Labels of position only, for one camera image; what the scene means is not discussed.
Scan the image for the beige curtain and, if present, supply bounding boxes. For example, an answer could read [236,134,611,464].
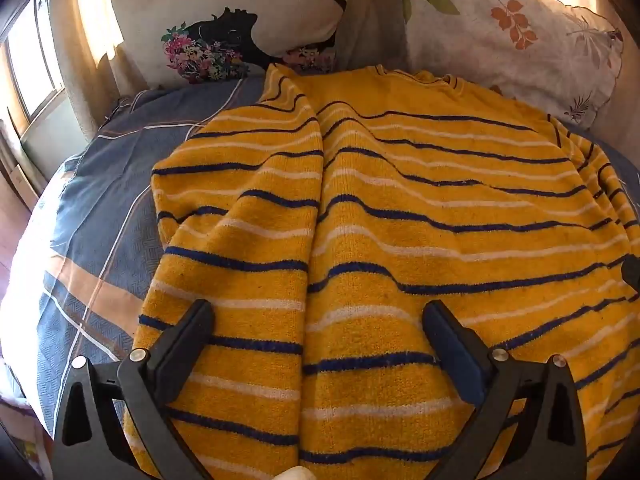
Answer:
[47,0,151,143]

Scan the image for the blue checked bed sheet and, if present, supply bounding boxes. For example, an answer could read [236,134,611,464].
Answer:
[0,76,636,461]

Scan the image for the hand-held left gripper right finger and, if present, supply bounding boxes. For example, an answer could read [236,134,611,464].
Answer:
[422,300,588,480]

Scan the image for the window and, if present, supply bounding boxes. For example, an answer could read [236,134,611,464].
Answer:
[0,0,66,126]

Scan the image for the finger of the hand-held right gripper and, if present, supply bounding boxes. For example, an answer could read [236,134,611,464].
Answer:
[622,255,640,293]

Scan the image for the white pillow with leaf print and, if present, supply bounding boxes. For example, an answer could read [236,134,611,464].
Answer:
[385,0,626,133]

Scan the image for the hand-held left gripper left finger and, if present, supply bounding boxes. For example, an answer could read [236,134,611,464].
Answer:
[52,299,216,480]

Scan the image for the grey cushion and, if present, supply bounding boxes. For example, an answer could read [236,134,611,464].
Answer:
[335,0,416,73]

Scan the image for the yellow striped knit sweater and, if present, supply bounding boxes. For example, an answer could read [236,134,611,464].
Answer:
[122,64,640,480]

